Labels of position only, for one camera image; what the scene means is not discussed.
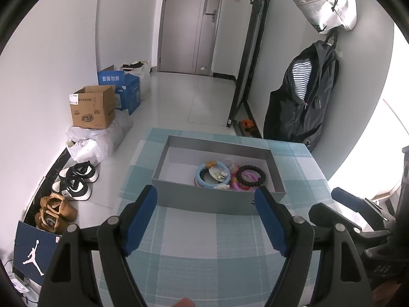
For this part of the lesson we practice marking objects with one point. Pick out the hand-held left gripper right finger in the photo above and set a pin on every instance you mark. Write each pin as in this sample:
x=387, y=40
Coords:
x=270, y=220

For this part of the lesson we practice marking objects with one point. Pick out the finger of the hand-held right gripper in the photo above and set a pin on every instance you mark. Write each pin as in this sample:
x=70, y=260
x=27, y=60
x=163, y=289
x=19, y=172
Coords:
x=332, y=219
x=354, y=200

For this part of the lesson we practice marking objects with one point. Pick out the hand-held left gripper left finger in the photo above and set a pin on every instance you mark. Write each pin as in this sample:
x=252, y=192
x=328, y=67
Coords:
x=140, y=220

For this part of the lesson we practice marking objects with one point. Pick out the grey rectangular box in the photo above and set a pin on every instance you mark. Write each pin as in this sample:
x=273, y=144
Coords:
x=204, y=203

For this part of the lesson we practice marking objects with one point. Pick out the small yellowish trinket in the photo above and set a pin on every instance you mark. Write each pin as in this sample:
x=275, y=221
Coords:
x=221, y=175

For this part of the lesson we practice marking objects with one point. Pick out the white round disc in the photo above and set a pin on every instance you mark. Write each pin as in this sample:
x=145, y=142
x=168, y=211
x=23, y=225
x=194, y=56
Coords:
x=212, y=176

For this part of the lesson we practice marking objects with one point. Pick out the blue round dish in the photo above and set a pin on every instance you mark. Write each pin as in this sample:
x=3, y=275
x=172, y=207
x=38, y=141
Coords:
x=201, y=179

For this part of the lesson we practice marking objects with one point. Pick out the person's left hand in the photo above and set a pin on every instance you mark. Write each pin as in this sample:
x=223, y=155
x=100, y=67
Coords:
x=184, y=303

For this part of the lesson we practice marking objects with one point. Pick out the black and white sneaker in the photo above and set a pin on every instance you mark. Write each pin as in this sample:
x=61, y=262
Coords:
x=73, y=190
x=80, y=171

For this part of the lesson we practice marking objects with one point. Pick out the brown shoe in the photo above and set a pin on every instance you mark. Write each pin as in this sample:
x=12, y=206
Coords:
x=49, y=224
x=60, y=206

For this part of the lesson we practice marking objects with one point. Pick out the white plastic bag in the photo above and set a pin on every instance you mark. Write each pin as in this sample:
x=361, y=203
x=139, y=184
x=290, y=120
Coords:
x=84, y=150

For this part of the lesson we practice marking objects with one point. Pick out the clear plastic bag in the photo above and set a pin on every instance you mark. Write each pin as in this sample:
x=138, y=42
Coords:
x=111, y=134

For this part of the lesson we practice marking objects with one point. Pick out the orange object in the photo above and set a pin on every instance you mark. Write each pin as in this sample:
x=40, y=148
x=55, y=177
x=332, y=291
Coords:
x=246, y=123

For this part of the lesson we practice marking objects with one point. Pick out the black jacket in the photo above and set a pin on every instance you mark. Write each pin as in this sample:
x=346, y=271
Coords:
x=287, y=121

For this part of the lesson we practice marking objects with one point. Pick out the navy shoe box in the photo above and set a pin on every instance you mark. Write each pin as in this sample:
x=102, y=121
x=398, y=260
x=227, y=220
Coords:
x=32, y=252

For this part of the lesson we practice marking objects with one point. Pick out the brown cardboard box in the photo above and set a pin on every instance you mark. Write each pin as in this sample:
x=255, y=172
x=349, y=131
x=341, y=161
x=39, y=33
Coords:
x=92, y=112

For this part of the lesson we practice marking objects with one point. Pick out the blue cardboard box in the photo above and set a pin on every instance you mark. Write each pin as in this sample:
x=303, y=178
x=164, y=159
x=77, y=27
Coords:
x=129, y=89

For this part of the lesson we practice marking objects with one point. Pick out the striped shirt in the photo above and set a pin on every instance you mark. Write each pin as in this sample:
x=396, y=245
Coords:
x=302, y=76

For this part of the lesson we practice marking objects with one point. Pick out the white shopping bag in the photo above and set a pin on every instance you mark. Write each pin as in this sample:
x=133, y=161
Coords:
x=143, y=76

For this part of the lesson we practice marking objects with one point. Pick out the grey door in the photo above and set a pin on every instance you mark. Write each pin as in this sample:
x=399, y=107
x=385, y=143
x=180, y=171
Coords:
x=182, y=25

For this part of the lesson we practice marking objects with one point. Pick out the white hanging bag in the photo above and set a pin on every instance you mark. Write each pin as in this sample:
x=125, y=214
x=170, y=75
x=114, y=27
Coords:
x=326, y=0

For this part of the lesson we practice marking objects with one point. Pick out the black folding frame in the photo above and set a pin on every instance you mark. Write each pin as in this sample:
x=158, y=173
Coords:
x=247, y=54

